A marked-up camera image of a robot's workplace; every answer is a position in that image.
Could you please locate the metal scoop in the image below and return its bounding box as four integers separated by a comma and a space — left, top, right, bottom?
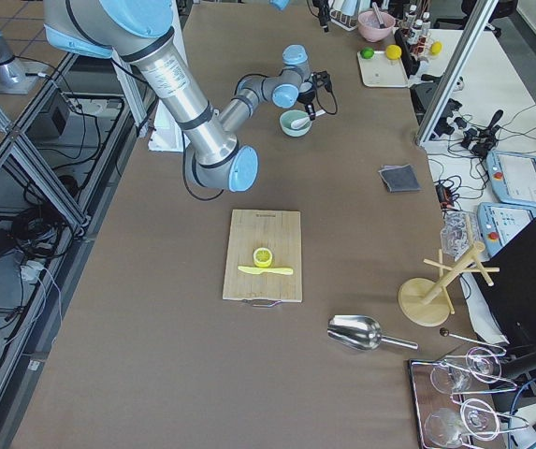
326, 314, 419, 351

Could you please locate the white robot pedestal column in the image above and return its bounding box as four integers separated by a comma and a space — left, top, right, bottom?
149, 0, 188, 152

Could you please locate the black monitor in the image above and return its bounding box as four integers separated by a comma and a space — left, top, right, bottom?
481, 219, 536, 345

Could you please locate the grey folded cloth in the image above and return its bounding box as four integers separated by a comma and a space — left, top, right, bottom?
379, 165, 421, 193

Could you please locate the green lime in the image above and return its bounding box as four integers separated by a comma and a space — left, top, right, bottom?
361, 47, 374, 59

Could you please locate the wooden mug tree stand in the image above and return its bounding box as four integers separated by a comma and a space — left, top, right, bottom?
398, 212, 500, 326

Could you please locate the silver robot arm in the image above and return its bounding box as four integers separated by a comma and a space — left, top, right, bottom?
269, 0, 331, 33
44, 0, 313, 192

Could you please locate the lower teach pendant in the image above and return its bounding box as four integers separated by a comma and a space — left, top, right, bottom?
477, 202, 536, 256

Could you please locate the wine glass rack tray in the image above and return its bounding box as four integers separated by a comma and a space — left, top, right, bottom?
408, 346, 529, 448

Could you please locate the yellow lemon on tray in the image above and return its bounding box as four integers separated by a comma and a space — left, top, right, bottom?
384, 44, 402, 61

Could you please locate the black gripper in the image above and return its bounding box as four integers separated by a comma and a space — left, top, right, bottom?
312, 0, 330, 32
297, 88, 315, 120

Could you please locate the white ceramic spoon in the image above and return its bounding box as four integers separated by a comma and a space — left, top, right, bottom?
290, 109, 326, 130

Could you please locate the aluminium frame post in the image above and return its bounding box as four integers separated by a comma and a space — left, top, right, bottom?
415, 0, 498, 147

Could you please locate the teach pendant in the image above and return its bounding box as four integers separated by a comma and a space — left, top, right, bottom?
477, 202, 536, 256
485, 150, 536, 208

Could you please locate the bamboo cutting board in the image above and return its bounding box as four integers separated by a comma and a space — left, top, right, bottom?
223, 210, 302, 303

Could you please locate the upper teach pendant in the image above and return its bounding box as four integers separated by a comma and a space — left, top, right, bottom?
485, 150, 536, 208

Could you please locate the cream plastic tray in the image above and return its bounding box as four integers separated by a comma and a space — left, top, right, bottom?
356, 51, 409, 88

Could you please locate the yellow plastic knife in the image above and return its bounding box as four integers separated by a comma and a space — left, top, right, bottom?
238, 266, 294, 276

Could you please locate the pink bowl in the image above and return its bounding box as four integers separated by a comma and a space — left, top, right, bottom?
357, 10, 396, 42

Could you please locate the mint green bowl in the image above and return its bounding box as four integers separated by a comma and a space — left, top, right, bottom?
279, 109, 311, 138

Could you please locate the yellow lemon half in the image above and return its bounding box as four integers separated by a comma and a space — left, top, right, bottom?
253, 247, 273, 268

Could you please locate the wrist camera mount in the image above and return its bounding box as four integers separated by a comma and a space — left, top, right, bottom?
311, 71, 333, 94

